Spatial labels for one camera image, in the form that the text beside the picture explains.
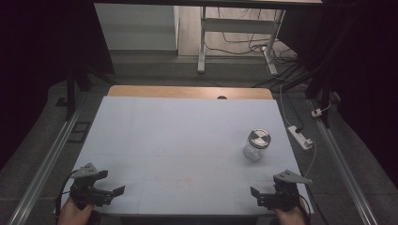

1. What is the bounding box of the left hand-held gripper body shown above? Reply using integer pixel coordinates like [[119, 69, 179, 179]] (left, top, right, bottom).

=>
[[69, 162, 111, 211]]

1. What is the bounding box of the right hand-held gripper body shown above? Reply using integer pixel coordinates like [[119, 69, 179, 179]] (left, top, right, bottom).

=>
[[265, 169, 314, 212]]

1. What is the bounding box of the clear glass jar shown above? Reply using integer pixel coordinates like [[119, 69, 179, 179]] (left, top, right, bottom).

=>
[[242, 140, 267, 162]]

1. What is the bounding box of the person's right hand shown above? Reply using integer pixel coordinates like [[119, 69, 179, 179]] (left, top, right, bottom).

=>
[[272, 203, 310, 225]]

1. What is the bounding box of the person's left hand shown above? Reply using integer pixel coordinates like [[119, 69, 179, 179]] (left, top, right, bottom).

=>
[[57, 197, 96, 225]]

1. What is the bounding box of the black floor plate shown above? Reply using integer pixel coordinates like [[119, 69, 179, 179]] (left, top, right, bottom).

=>
[[68, 121, 92, 144]]

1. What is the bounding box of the white power strip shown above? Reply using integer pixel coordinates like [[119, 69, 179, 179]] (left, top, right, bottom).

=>
[[287, 125, 314, 152]]

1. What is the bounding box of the pale blue table mat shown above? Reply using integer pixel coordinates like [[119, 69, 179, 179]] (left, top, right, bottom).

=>
[[60, 95, 314, 218]]

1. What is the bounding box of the wooden table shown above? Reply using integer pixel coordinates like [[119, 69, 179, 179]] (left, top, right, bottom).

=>
[[107, 84, 274, 100]]

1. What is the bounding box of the dark curtain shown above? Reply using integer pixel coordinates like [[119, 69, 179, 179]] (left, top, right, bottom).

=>
[[277, 0, 398, 191], [0, 0, 115, 172]]

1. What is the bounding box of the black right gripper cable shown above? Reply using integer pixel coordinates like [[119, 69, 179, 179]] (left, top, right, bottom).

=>
[[298, 194, 314, 223]]

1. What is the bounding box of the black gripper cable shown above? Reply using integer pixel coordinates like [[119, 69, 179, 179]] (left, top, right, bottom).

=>
[[53, 170, 80, 218], [298, 194, 314, 223]]

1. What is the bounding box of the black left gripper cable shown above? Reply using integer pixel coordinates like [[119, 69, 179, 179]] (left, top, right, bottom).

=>
[[53, 170, 80, 218]]

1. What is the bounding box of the thin white cable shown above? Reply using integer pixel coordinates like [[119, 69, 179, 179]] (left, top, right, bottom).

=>
[[303, 139, 318, 178]]

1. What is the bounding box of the aluminium floor rail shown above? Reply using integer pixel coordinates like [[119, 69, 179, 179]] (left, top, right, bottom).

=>
[[7, 92, 91, 225], [307, 98, 379, 225]]

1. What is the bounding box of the white power strip cable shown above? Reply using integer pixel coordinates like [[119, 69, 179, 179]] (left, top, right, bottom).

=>
[[279, 84, 294, 128]]

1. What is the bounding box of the black plug cable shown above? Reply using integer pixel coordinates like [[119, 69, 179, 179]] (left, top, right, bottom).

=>
[[283, 90, 305, 131]]

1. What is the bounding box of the tangle of black floor cables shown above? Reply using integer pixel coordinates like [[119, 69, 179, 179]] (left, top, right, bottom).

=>
[[205, 7, 299, 65]]

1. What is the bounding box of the white desk frame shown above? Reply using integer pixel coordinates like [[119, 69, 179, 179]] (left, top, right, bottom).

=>
[[196, 6, 286, 76]]

